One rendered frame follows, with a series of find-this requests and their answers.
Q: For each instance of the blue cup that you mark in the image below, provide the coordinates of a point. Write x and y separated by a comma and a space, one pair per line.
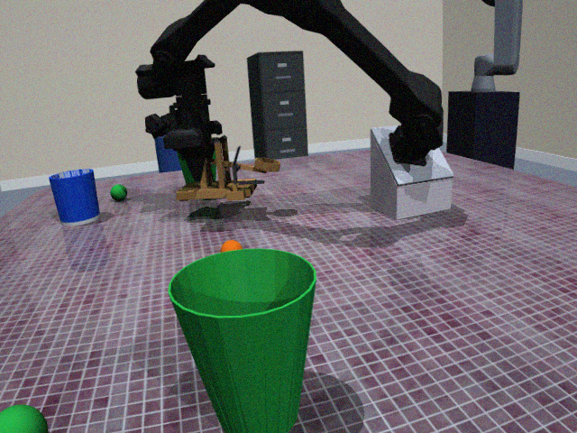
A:
75, 196

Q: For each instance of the orange ball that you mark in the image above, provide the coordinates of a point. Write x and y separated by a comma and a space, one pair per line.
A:
230, 245

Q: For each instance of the green tapered cup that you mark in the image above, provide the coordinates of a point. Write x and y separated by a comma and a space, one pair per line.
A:
246, 315
186, 172

